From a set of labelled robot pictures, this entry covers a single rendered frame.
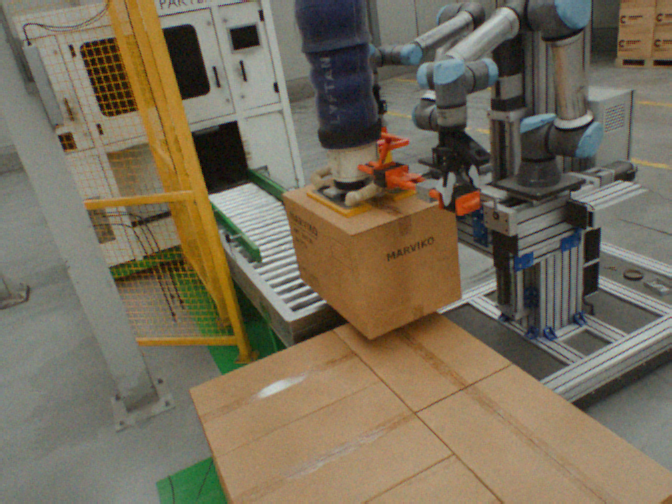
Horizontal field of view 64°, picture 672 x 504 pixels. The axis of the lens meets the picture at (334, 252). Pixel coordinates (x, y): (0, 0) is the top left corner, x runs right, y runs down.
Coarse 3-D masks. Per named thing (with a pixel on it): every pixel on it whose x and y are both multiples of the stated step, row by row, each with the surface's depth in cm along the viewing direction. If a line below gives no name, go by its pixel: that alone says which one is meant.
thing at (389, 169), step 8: (376, 168) 176; (384, 168) 176; (392, 168) 175; (400, 168) 171; (408, 168) 173; (376, 176) 175; (384, 176) 170; (400, 176) 172; (376, 184) 175; (384, 184) 171; (392, 184) 171
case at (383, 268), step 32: (288, 192) 219; (320, 224) 191; (352, 224) 176; (384, 224) 173; (416, 224) 179; (448, 224) 185; (320, 256) 202; (352, 256) 174; (384, 256) 177; (416, 256) 183; (448, 256) 190; (320, 288) 215; (352, 288) 184; (384, 288) 181; (416, 288) 188; (448, 288) 194; (352, 320) 194; (384, 320) 185
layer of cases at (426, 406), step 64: (448, 320) 211; (256, 384) 195; (320, 384) 189; (384, 384) 184; (448, 384) 178; (512, 384) 173; (256, 448) 166; (320, 448) 162; (384, 448) 158; (448, 448) 155; (512, 448) 150; (576, 448) 147
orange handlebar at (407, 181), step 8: (384, 136) 221; (392, 136) 216; (392, 144) 205; (400, 144) 206; (408, 144) 208; (360, 168) 186; (368, 168) 182; (392, 176) 170; (408, 176) 166; (416, 176) 164; (400, 184) 166; (408, 184) 162; (432, 192) 152; (472, 200) 141; (464, 208) 141
